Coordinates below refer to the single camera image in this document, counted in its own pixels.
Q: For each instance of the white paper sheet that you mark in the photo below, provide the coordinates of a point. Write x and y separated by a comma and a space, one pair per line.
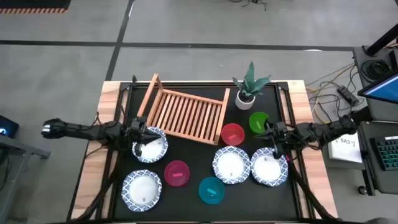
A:
345, 149

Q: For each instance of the wooden slatted shelf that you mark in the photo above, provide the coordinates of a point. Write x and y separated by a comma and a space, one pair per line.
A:
186, 115

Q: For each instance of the computer monitor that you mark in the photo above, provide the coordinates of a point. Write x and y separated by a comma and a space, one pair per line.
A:
384, 90

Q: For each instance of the black caster wheel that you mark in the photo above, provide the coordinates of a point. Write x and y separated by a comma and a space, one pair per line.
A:
362, 190

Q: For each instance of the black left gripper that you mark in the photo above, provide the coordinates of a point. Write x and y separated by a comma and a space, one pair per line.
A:
136, 130

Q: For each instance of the grey metal cart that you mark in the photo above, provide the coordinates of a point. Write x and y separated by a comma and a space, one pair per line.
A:
18, 149

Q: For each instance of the black table mat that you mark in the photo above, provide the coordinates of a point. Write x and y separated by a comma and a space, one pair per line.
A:
186, 208

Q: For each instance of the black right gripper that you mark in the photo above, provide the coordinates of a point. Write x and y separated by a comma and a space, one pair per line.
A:
278, 133

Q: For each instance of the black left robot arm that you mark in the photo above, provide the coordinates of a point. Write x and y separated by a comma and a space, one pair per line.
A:
81, 130

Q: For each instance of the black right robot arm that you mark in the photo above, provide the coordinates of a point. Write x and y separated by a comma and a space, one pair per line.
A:
326, 129

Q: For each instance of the red plastic bowl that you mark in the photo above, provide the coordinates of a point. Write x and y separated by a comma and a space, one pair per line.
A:
232, 134

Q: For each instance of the black power strip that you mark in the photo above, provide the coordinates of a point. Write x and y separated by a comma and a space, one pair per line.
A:
348, 95

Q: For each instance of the white plant pot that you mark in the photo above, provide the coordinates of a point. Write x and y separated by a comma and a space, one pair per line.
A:
244, 104

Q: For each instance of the backlit black keyboard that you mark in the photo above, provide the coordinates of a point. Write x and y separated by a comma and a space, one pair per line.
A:
388, 152

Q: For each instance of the black device with blue light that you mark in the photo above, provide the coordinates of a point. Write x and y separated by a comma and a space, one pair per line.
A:
7, 127

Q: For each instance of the green plastic bowl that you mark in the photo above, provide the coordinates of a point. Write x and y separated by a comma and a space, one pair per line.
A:
256, 123

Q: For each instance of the grey desk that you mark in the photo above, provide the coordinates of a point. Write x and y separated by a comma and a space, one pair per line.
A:
382, 177

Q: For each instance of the orange black striped mat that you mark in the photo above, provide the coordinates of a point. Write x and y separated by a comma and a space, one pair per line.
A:
31, 6

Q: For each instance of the blue patterned paper plate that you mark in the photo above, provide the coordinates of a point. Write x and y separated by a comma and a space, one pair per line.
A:
142, 190
155, 152
268, 168
231, 164

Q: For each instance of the teal plastic bowl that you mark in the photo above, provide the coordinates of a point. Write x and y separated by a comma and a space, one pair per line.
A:
211, 190

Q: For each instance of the green snake plant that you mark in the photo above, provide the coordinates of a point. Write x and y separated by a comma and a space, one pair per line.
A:
250, 82

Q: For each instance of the pink plastic bowl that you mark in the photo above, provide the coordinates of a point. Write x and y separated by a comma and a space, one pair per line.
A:
177, 173

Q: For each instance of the black pole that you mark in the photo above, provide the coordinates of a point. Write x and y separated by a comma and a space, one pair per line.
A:
381, 42

